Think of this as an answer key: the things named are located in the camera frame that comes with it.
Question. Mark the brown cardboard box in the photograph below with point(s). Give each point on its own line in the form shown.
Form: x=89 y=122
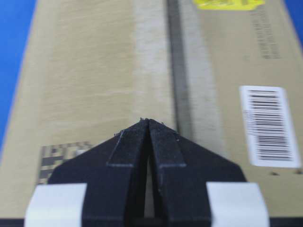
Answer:
x=224 y=74

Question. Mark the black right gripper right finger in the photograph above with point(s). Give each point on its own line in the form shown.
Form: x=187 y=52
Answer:
x=197 y=188

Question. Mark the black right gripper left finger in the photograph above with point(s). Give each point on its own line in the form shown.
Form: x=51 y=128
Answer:
x=103 y=187

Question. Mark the blue table cloth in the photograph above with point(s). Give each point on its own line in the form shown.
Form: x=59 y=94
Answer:
x=15 y=22

